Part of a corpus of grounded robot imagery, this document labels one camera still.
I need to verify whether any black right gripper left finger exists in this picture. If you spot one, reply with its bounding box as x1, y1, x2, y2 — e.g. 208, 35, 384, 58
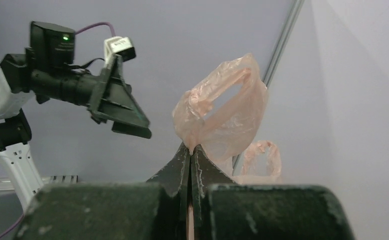
14, 145, 190, 240

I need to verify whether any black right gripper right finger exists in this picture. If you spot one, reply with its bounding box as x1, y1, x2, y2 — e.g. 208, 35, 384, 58
190, 146, 355, 240

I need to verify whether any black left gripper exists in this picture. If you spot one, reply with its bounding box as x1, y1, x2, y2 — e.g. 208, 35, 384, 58
30, 54, 152, 139

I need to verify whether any pink translucent trash bag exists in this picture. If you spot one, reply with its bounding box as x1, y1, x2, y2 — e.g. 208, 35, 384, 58
172, 53, 282, 184

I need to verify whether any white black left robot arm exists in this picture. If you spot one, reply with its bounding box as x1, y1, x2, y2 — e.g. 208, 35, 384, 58
0, 21, 152, 210

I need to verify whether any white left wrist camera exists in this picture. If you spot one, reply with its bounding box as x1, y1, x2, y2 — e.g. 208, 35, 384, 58
104, 36, 136, 67

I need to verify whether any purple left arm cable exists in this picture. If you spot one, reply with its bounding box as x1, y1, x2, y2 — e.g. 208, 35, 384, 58
0, 21, 117, 240

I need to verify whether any right aluminium corner post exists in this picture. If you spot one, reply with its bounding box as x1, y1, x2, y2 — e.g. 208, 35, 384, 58
231, 0, 306, 176

